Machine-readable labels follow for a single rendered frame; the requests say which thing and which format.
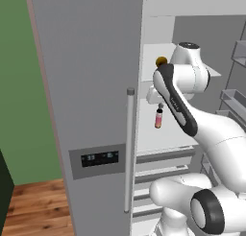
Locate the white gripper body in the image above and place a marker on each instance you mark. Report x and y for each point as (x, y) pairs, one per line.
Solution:
(152, 95)

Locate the white fridge interior with shelves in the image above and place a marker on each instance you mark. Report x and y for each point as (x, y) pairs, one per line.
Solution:
(160, 140)

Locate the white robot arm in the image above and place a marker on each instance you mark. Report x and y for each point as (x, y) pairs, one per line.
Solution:
(221, 140)

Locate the yellow lemon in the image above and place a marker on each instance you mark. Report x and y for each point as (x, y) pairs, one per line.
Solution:
(160, 60)

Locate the dark green cabinet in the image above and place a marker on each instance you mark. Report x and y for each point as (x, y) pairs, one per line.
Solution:
(4, 188)

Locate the pink bottle with black cap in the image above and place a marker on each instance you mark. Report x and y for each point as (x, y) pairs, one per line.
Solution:
(158, 119)

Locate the closed grey fridge door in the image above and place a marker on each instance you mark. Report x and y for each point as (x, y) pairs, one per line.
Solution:
(93, 86)

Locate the open fridge door with bins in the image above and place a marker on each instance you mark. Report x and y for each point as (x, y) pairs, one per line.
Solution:
(235, 99)

